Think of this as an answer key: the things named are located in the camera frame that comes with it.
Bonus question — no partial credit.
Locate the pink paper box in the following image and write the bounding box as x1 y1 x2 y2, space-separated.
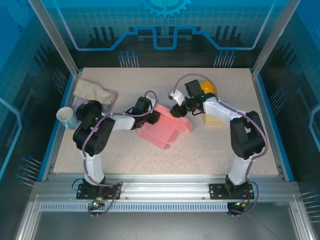
136 104 194 151

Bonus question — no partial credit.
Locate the yellow paper box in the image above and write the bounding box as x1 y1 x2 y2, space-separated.
203 112 227 127

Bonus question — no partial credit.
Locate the black round plate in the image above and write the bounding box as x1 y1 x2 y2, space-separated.
76 99 103 118

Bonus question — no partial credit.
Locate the beige folded cloth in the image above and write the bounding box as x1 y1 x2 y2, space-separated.
73 79 117 105

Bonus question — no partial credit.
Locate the white blue mug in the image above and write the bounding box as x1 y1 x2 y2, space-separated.
56 106 79 130

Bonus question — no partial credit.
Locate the small connector with green light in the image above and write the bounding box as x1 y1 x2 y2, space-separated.
91 198 105 209
233 201 251 210

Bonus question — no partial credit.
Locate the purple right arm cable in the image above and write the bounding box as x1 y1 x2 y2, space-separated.
172 73 269 219

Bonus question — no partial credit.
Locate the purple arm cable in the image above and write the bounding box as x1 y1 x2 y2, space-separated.
172 73 269 219
81 90 158 219

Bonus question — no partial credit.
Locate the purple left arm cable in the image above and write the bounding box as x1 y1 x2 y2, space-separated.
81 90 158 219

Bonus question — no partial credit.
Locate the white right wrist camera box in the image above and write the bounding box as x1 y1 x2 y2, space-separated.
168 90 186 107

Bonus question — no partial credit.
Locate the blue table side rail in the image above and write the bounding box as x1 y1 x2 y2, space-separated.
36 71 77 182
254 71 296 182

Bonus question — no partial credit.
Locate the aluminium front rail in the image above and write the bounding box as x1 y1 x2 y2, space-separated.
32 173 301 201

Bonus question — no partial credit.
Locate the aluminium corner post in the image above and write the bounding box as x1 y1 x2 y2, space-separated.
28 0 83 77
251 0 295 77

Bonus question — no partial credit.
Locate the slotted grey cable duct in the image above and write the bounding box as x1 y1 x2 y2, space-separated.
39 202 230 213

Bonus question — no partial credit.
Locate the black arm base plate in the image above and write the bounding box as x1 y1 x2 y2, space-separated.
76 183 123 200
208 183 255 200

